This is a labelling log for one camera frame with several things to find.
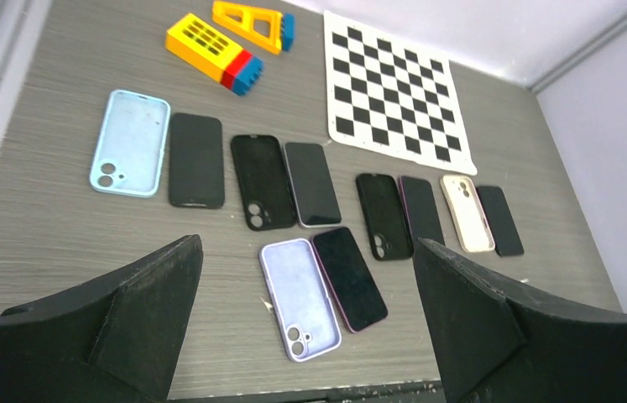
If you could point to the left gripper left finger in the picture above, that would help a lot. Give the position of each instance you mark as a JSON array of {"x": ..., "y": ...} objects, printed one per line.
[{"x": 115, "y": 338}]

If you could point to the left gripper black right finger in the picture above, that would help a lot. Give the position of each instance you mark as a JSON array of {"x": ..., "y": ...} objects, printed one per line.
[{"x": 496, "y": 339}]

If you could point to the cream phone case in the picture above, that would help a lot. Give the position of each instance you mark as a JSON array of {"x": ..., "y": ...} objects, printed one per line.
[{"x": 467, "y": 214}]

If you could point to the pink edged bare phone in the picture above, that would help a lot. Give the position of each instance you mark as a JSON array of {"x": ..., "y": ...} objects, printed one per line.
[{"x": 355, "y": 291}]

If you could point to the purple edged bare phone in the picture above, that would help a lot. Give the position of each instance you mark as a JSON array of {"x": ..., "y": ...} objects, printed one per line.
[{"x": 420, "y": 209}]

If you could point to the lavender phone case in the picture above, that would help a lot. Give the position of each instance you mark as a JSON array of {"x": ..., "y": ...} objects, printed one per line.
[{"x": 302, "y": 305}]

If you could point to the white edged bare phone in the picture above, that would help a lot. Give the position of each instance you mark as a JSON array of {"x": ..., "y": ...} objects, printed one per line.
[{"x": 313, "y": 191}]

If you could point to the black phone on table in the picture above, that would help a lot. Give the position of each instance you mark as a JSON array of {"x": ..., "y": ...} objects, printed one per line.
[{"x": 196, "y": 164}]

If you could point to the black white checkerboard mat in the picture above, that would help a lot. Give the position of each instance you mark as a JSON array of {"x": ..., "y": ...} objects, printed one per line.
[{"x": 390, "y": 96}]

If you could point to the yellow red blue toy block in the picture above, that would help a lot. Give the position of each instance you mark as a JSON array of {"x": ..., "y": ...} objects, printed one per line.
[{"x": 214, "y": 54}]

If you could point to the orange triangle toy block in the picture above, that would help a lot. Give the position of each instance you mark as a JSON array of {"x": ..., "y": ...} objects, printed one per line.
[{"x": 269, "y": 29}]

